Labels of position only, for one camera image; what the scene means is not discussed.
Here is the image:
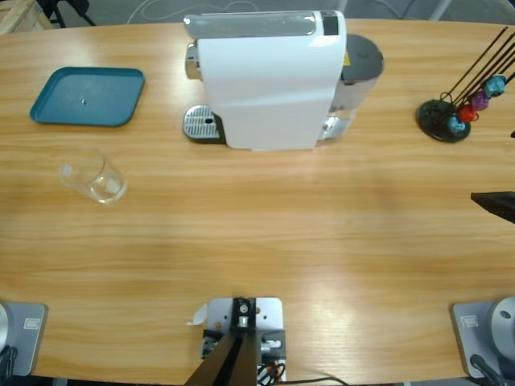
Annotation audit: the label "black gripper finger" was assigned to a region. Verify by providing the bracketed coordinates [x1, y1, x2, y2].
[470, 191, 515, 225]

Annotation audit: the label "teal coffee capsule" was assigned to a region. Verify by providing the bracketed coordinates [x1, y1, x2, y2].
[482, 76, 506, 97]
[447, 115, 471, 133]

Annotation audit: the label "grey coffee machine lever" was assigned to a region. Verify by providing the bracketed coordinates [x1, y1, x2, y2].
[183, 10, 319, 39]

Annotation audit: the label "clear drinking glass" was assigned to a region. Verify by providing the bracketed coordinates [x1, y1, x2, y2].
[59, 146, 130, 205]

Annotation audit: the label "red coffee capsule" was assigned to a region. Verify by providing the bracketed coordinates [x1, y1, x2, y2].
[458, 103, 480, 124]

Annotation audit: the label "purple coffee capsule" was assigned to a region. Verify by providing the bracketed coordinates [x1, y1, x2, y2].
[470, 90, 490, 110]

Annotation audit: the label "white capsule coffee machine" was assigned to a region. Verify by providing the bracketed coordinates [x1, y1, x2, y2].
[183, 10, 348, 153]

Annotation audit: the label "black capsule holder with rods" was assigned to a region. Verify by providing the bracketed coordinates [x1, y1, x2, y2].
[416, 26, 515, 144]

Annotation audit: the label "clear water tank grey lid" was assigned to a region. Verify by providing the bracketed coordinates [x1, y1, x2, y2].
[321, 34, 385, 142]

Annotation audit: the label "metal drip tray grate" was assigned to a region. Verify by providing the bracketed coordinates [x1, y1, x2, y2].
[183, 104, 226, 145]

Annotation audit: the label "white paper tag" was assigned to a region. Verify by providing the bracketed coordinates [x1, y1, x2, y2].
[184, 303, 209, 327]

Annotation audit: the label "teal plastic serving tray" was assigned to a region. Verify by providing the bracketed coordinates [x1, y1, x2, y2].
[28, 66, 146, 129]

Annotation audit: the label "black stand legs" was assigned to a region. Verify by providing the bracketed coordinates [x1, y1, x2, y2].
[39, 0, 97, 27]

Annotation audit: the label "grey base plate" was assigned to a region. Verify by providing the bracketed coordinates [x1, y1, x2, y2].
[449, 301, 502, 380]
[0, 302, 49, 378]

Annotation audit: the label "black cable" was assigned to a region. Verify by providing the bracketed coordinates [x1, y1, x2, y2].
[287, 376, 351, 386]
[469, 353, 506, 386]
[0, 345, 19, 378]

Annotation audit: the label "white mount with dark post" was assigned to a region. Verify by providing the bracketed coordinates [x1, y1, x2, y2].
[187, 296, 289, 386]

